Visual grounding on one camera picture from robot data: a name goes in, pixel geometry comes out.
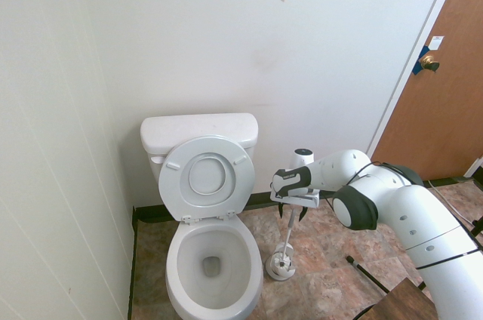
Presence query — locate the black cable on table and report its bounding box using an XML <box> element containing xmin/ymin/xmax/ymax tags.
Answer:
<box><xmin>352</xmin><ymin>303</ymin><xmax>378</xmax><ymax>320</ymax></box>

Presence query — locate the brown wooden door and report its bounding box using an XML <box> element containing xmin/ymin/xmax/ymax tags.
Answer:
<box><xmin>371</xmin><ymin>0</ymin><xmax>483</xmax><ymax>182</ymax></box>

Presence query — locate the brown wooden table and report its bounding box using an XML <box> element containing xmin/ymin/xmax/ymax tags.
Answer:
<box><xmin>364</xmin><ymin>277</ymin><xmax>439</xmax><ymax>320</ymax></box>

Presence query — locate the white door frame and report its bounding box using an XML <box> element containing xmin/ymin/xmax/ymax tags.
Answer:
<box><xmin>365</xmin><ymin>0</ymin><xmax>469</xmax><ymax>158</ymax></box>

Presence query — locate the blue tape strip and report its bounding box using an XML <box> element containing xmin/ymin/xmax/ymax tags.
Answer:
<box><xmin>412</xmin><ymin>45</ymin><xmax>433</xmax><ymax>75</ymax></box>

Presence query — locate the brass door knob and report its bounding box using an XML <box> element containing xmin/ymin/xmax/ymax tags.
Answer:
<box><xmin>420</xmin><ymin>54</ymin><xmax>441</xmax><ymax>72</ymax></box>

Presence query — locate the white toilet brush holder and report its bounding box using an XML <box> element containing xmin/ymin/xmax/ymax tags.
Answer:
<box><xmin>266</xmin><ymin>243</ymin><xmax>296</xmax><ymax>282</ymax></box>

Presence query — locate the white toilet lid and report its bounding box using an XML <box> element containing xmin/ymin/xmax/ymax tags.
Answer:
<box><xmin>186</xmin><ymin>152</ymin><xmax>230</xmax><ymax>197</ymax></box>

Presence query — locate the white toilet bowl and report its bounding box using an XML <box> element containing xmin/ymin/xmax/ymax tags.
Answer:
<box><xmin>165</xmin><ymin>214</ymin><xmax>264</xmax><ymax>320</ymax></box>

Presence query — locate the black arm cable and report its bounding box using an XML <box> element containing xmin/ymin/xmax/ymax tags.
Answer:
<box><xmin>322</xmin><ymin>161</ymin><xmax>483</xmax><ymax>271</ymax></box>

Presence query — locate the white toilet seat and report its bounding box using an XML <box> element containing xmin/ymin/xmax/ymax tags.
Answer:
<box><xmin>158</xmin><ymin>135</ymin><xmax>256</xmax><ymax>225</ymax></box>

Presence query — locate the white toilet brush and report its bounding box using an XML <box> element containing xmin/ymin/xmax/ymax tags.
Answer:
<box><xmin>272</xmin><ymin>205</ymin><xmax>299</xmax><ymax>272</ymax></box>

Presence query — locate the black camera tripod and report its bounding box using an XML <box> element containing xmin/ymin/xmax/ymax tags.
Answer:
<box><xmin>346</xmin><ymin>216</ymin><xmax>483</xmax><ymax>294</ymax></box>

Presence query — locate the white toilet tank cover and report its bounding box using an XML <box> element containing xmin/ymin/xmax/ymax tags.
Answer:
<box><xmin>140</xmin><ymin>112</ymin><xmax>260</xmax><ymax>155</ymax></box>

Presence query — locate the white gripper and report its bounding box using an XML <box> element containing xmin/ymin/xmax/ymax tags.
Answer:
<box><xmin>269</xmin><ymin>188</ymin><xmax>321</xmax><ymax>223</ymax></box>

